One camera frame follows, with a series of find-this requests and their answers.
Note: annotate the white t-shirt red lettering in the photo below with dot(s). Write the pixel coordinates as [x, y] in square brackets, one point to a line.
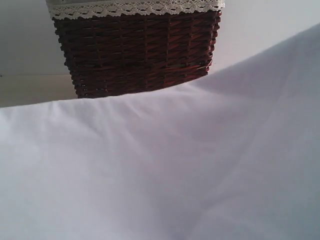
[234, 155]

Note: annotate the brown wicker basket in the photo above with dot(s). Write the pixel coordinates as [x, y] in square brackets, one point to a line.
[116, 55]

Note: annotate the cream lace basket liner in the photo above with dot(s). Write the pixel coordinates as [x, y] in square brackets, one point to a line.
[74, 9]

